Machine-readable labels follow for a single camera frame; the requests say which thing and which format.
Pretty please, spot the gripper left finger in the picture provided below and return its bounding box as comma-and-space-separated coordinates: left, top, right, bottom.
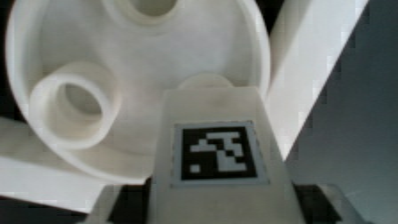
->
81, 185, 121, 224

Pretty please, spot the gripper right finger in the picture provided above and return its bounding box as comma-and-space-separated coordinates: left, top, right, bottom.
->
320, 184, 368, 224

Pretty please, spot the white L-shaped fence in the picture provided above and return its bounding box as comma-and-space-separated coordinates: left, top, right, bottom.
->
0, 0, 369, 212

